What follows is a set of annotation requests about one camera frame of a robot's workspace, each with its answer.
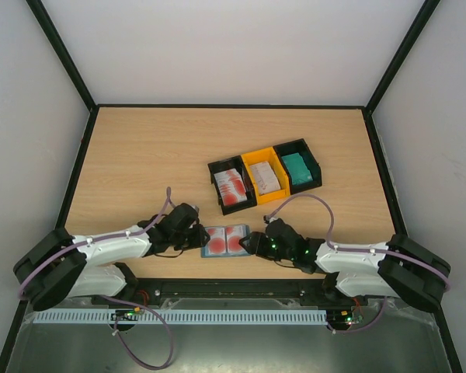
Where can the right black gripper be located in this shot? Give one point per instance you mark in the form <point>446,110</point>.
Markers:
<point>260,245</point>

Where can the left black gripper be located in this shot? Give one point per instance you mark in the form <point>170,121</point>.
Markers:
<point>199,240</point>

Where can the blue card holder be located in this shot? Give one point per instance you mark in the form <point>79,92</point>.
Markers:
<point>204,255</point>

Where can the yellow bin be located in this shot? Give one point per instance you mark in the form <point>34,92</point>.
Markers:
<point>267,155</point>

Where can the black bin with red cards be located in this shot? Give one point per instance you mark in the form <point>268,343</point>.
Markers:
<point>233,163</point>

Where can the teal card stack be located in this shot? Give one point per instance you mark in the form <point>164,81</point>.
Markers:
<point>297,169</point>

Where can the black bin with teal cards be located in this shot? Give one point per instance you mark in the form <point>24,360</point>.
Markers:
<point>300,146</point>

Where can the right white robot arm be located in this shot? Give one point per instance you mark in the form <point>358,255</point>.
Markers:
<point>399,268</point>

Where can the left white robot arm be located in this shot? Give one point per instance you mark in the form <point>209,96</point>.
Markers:
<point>63,266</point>

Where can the red patterned card stack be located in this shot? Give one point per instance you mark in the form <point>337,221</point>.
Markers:
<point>231,187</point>

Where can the white vip card stack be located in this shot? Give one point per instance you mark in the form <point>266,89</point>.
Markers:
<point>265,178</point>

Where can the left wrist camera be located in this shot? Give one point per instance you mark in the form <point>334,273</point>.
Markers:
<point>195,208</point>

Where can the light blue slotted cable duct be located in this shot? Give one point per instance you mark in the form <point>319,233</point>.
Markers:
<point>183,317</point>

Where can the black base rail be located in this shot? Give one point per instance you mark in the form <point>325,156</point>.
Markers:
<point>233,289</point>

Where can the black enclosure frame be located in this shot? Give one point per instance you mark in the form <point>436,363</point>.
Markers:
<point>422,17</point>

